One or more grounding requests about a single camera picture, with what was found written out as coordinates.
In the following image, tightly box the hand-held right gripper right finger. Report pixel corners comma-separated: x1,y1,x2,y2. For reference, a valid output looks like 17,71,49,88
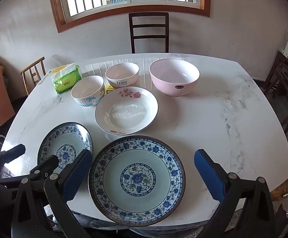
194,149,276,238

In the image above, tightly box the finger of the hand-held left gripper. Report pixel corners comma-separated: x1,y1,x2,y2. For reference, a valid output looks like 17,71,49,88
29,155,59,179
0,144,26,171

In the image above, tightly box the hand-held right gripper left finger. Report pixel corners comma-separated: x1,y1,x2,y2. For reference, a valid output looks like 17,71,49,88
11,149,93,238

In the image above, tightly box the small blue floral plate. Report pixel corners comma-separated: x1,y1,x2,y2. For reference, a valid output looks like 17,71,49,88
37,122,93,176

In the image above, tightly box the large blue floral plate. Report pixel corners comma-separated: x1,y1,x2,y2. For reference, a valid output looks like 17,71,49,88
88,135,186,227

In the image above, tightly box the white plate with pink roses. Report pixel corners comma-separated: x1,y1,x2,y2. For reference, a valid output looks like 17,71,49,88
95,86,159,136

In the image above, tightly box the white bowl with blue stripes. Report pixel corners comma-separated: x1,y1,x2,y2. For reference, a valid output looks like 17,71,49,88
71,75,105,107

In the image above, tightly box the pink bowl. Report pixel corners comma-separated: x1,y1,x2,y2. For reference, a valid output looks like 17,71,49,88
149,59,200,97

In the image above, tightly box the white bowl with black lettering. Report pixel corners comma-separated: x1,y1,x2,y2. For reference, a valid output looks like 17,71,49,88
105,62,140,90

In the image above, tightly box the green tissue pack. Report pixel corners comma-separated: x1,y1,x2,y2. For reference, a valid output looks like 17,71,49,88
51,64,83,94

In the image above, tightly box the light wooden chair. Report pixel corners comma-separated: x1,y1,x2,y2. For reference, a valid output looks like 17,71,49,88
20,57,46,96

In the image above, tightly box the dark wooden slat chair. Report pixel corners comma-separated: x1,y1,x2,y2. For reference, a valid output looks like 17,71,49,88
128,12,169,54

